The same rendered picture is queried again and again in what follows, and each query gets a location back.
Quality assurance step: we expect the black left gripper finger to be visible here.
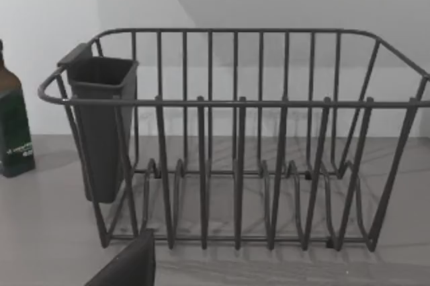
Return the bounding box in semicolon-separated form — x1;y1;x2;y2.
87;228;157;286

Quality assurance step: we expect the dark glass bottle green label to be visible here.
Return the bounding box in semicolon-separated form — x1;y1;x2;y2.
0;39;36;178

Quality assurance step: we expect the dark grey cutlery holder cup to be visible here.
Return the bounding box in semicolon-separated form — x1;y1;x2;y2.
56;43;139;203

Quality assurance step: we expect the dark grey wire dish rack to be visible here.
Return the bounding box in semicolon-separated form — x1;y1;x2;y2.
37;28;430;252

